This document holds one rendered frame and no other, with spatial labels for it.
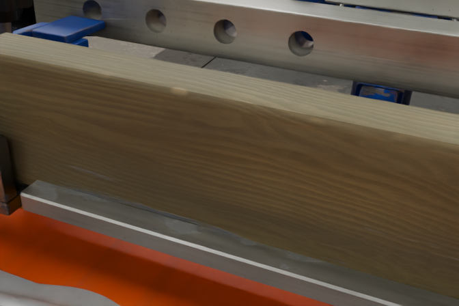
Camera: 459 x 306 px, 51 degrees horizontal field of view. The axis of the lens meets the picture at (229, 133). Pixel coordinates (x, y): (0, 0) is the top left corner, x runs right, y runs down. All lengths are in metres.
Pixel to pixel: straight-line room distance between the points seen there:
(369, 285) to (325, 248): 0.02
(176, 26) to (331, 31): 0.14
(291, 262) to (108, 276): 0.10
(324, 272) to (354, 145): 0.06
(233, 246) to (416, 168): 0.08
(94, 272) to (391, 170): 0.15
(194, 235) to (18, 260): 0.10
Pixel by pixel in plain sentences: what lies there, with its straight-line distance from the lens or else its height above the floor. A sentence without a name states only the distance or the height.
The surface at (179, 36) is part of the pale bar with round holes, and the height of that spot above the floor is 1.01.
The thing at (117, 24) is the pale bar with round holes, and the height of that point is 1.01.
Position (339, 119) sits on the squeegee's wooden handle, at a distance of 0.18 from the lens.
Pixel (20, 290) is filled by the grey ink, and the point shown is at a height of 0.96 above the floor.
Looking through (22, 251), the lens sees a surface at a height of 0.95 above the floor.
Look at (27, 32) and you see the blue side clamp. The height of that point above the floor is 1.01.
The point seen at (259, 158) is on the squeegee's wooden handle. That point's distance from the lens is 0.19.
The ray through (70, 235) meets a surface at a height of 0.95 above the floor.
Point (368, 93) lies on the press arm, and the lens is 0.60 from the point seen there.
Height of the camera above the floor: 1.13
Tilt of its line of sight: 28 degrees down
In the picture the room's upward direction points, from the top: 4 degrees clockwise
